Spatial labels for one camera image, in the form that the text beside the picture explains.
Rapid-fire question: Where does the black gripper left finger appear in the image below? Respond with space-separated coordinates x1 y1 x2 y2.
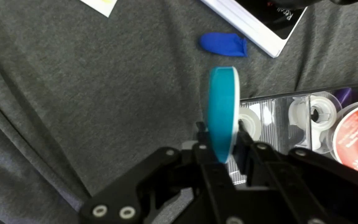
79 122 237 224

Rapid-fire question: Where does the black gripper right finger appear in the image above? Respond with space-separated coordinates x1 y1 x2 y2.
237 120 358 224

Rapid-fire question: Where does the clear plastic tape tray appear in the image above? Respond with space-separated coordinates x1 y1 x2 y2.
182 81 358 189

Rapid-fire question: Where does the teal Ice Breakers mint tin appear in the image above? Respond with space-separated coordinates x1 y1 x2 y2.
203 65 243 166

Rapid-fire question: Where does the red ribbon spool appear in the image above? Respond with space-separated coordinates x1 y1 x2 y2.
327 97 358 181

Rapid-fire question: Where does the clear tape dispenser roll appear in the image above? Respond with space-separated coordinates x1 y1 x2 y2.
288 91 341 156

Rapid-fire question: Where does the grey tablecloth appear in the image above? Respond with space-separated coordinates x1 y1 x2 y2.
0 0 358 224

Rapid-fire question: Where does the small white tape roll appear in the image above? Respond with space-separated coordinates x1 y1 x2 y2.
239 106 264 143

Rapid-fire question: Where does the purple ribbon roll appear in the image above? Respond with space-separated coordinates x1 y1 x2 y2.
334 86 357 106

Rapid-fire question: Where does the blue rubber cap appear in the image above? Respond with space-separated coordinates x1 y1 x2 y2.
199 31 250 59

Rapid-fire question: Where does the black box with white border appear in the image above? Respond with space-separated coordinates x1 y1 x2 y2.
201 0 310 60

